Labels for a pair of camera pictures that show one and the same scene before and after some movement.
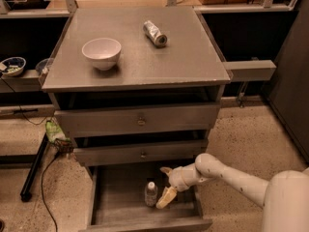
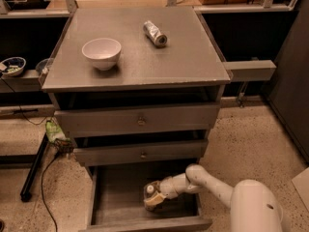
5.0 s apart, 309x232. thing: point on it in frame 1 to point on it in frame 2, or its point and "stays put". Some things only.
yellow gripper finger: x=166 y=170 to x=156 y=185
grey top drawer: x=107 y=122 stays put
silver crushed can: x=154 y=34 stays put
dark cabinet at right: x=289 y=94 stays put
